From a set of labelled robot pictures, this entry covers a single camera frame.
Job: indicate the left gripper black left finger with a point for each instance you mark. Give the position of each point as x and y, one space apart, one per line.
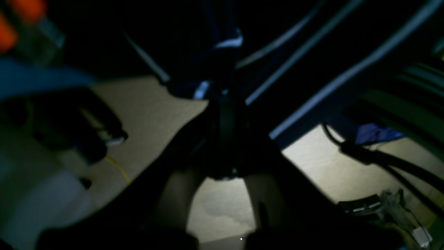
152 212

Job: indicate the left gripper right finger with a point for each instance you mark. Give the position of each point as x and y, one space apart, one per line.
290 212

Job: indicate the navy white striped t-shirt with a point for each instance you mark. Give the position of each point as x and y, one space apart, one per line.
292 62

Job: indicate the blue black clamp top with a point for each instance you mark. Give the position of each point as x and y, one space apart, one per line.
72 119

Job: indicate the teal table cloth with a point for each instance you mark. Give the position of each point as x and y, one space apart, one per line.
18 78

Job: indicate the orange black utility knife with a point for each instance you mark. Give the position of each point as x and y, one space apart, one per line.
29 35

